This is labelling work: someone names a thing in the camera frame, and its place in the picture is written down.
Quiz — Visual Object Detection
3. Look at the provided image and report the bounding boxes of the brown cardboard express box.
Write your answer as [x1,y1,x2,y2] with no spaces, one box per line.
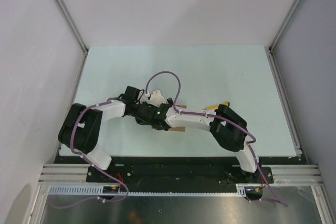
[169,105,187,132]

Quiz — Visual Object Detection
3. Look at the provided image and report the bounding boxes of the yellow utility knife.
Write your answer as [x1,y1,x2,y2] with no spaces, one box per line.
[205,101,230,110]

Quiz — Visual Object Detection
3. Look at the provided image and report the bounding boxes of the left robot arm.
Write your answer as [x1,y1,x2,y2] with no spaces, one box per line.
[58,86,144,182]

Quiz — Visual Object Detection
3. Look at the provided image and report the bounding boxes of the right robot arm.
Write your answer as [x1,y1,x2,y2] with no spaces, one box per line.
[133,102,261,183]

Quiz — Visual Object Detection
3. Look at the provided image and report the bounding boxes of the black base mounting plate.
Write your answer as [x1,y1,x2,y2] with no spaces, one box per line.
[54,155,308,193]

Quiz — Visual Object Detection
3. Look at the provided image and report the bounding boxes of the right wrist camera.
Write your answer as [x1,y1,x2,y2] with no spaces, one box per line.
[142,90,167,107]

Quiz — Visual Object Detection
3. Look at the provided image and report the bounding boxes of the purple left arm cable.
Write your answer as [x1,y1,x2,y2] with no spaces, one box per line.
[70,99,129,209]

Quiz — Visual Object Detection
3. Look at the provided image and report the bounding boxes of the white slotted cable duct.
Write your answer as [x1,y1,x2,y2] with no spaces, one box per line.
[48,184,249,198]

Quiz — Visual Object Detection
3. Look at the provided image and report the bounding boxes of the left aluminium corner post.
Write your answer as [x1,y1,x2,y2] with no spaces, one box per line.
[53,0,88,56]

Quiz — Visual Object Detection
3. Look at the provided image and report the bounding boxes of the aluminium corner post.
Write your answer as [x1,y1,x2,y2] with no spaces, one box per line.
[268,0,305,53]
[53,0,88,56]

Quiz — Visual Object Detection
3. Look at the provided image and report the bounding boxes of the right aluminium corner post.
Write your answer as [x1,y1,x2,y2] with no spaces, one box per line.
[268,0,305,53]

